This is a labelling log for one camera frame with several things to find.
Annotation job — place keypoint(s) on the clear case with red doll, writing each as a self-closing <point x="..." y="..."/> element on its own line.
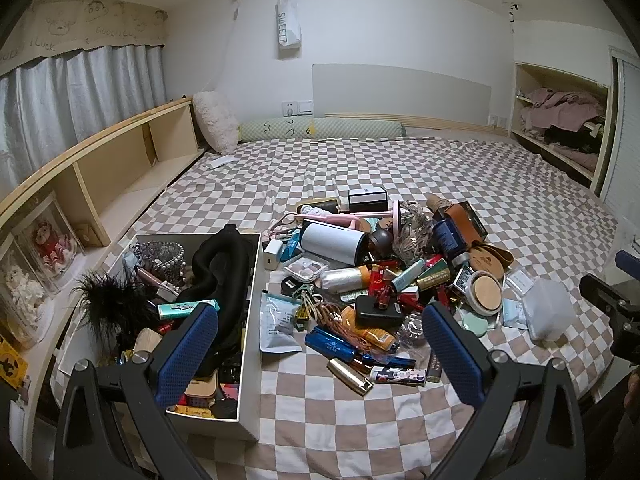
<point x="47" y="247"/>

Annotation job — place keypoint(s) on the black feather pompom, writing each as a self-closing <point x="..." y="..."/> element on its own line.
<point x="107" y="305"/>

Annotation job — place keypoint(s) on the grey curtain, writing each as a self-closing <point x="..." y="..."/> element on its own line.
<point x="75" y="90"/>

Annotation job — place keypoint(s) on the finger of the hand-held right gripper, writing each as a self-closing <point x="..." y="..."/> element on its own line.
<point x="607" y="300"/>
<point x="629" y="260"/>

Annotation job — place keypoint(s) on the black wall hook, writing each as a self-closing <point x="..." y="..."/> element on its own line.
<point x="513" y="12"/>

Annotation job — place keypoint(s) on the dark round ball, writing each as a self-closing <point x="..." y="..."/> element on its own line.
<point x="381" y="241"/>

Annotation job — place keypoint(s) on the teal printed box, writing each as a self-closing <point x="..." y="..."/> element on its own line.
<point x="187" y="309"/>

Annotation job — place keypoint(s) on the pink clothes pile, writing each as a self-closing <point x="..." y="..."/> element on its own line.
<point x="560" y="107"/>

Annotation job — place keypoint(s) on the dark clothes pile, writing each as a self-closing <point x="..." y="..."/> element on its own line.
<point x="570" y="137"/>

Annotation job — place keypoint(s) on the black round tin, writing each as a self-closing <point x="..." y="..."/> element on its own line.
<point x="290" y="285"/>

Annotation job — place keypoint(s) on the wooden bedside shelf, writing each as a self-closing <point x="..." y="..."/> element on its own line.
<point x="125" y="170"/>

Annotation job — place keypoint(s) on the red printed packet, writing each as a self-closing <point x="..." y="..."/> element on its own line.
<point x="376" y="280"/>

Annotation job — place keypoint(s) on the white storage box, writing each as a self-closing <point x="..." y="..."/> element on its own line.
<point x="250" y="360"/>

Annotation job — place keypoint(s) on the white wall socket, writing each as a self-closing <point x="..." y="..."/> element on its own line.
<point x="497" y="120"/>

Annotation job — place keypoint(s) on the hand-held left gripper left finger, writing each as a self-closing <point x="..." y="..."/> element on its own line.
<point x="190" y="355"/>

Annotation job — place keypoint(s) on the white wall switch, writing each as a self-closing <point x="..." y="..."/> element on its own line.
<point x="297" y="107"/>

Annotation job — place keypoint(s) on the tin with wooden lid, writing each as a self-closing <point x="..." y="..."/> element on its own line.
<point x="482" y="294"/>

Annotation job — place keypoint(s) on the light wooden block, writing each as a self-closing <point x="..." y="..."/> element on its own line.
<point x="147" y="342"/>

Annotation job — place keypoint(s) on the wooden wardrobe shelf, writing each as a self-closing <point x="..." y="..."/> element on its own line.
<point x="515" y="100"/>

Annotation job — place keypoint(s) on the crumpled clear plastic bag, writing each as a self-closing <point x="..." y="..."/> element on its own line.
<point x="412" y="230"/>

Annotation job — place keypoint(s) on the blue pen packet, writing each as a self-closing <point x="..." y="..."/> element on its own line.
<point x="330" y="344"/>

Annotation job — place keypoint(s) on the blue plastic clip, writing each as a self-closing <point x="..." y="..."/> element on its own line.
<point x="291" y="249"/>

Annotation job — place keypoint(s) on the white square packet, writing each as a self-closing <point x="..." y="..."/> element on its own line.
<point x="519" y="281"/>

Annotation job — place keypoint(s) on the brown leather case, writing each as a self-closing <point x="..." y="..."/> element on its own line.
<point x="467" y="222"/>

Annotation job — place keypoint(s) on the yellow card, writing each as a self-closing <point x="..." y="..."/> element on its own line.
<point x="10" y="360"/>

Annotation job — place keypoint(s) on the white hanging paper bag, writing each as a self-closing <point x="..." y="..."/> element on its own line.
<point x="289" y="20"/>

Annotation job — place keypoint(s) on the gold lighter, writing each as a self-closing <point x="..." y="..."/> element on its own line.
<point x="350" y="376"/>

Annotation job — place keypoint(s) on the white charger plug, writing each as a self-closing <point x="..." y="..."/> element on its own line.
<point x="274" y="255"/>

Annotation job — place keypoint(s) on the small brown box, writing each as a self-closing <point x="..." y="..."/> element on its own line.
<point x="90" y="234"/>

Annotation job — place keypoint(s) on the black power bank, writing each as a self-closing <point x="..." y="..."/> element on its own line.
<point x="378" y="312"/>

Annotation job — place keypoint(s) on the green bolster pillow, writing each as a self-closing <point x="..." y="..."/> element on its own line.
<point x="325" y="129"/>

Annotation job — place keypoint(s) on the pink desk lamp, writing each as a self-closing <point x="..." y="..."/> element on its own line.
<point x="397" y="220"/>

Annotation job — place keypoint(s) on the translucent white plastic bag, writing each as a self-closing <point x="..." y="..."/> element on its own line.
<point x="547" y="310"/>

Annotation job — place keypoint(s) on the gold lipstick box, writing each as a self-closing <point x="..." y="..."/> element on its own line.
<point x="434" y="279"/>

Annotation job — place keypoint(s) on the clear eyeshadow palette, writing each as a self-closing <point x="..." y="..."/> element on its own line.
<point x="306" y="269"/>

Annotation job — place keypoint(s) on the face mask packet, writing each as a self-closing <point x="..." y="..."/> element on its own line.
<point x="280" y="325"/>

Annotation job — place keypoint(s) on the clear tape roll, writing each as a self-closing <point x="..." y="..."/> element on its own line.
<point x="412" y="329"/>

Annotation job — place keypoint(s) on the silver thread spool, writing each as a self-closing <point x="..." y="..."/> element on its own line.
<point x="342" y="280"/>

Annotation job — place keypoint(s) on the mint round compact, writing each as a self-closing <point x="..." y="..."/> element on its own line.
<point x="477" y="321"/>

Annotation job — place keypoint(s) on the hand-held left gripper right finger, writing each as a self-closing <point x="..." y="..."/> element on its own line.
<point x="450" y="355"/>

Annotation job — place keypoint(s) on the white fluffy pillow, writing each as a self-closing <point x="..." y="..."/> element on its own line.
<point x="216" y="122"/>

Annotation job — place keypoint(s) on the navy thread spool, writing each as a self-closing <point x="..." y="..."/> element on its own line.
<point x="446" y="240"/>

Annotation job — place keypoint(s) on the checkered bed sheet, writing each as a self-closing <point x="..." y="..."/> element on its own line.
<point x="450" y="175"/>

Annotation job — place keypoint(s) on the clear case with white doll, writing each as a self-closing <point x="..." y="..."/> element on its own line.
<point x="22" y="290"/>

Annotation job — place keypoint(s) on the orange cream tube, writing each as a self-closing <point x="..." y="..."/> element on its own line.
<point x="375" y="339"/>

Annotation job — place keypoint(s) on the white headboard panel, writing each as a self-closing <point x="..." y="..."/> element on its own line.
<point x="400" y="91"/>

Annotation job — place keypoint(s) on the green plastic clip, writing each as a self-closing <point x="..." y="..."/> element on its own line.
<point x="302" y="294"/>

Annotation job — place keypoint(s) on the black box white label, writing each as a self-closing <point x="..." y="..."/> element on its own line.
<point x="367" y="200"/>

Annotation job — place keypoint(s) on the cartoon print valance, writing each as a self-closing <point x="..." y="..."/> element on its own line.
<point x="75" y="25"/>

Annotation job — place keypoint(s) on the light blue packet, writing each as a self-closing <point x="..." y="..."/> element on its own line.
<point x="512" y="314"/>

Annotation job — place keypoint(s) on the white cylinder speaker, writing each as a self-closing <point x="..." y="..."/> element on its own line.
<point x="332" y="242"/>

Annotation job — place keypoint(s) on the astronaut print lighter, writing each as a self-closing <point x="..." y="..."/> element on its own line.
<point x="397" y="375"/>

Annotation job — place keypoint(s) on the silver green tube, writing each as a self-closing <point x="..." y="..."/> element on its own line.
<point x="355" y="296"/>

